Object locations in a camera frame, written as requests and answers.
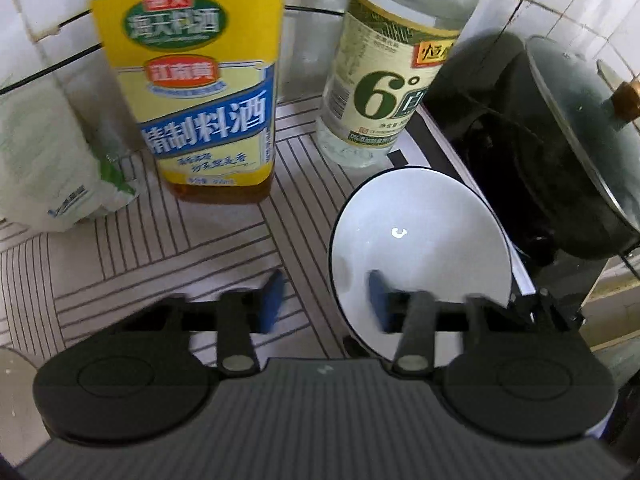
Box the white salt bag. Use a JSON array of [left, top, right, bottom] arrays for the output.
[[0, 76, 141, 234]]

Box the striped table cloth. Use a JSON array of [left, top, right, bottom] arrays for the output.
[[0, 99, 537, 362]]

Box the black gas stove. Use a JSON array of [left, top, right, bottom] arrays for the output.
[[440, 125, 613, 333]]

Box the white ribbed bowl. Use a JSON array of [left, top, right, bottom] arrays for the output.
[[327, 167, 514, 364]]

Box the black power cable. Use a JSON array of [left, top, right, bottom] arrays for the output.
[[0, 4, 353, 97]]

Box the black pot with glass lid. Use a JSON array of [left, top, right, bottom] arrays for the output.
[[424, 30, 640, 262]]

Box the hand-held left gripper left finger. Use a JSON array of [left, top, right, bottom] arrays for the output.
[[122, 269, 287, 376]]

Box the yellow label cooking wine bottle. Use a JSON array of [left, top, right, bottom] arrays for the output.
[[89, 0, 289, 206]]

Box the clear vinegar bottle yellow cap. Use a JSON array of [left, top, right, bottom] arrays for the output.
[[315, 0, 484, 170]]

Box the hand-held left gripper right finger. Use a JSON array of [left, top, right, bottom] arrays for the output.
[[367, 269, 585, 376]]

